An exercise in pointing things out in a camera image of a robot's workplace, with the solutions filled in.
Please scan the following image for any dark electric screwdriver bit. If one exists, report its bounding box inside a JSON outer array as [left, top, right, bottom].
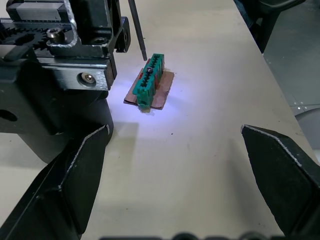
[[127, 0, 148, 62]]

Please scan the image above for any brown cardboard piece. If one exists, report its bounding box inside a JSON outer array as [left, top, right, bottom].
[[122, 70, 175, 111]]

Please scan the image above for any black finger piece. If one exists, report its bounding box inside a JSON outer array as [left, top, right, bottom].
[[62, 0, 132, 55]]

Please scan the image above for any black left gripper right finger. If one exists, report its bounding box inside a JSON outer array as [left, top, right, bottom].
[[240, 124, 320, 240]]

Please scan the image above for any black gripper body workpiece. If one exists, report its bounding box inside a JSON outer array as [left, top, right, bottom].
[[0, 0, 118, 164]]

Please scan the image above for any green plastic screw holder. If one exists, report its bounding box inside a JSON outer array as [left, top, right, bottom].
[[131, 52, 166, 112]]

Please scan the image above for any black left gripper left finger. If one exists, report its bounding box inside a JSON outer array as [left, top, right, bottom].
[[0, 124, 111, 240]]

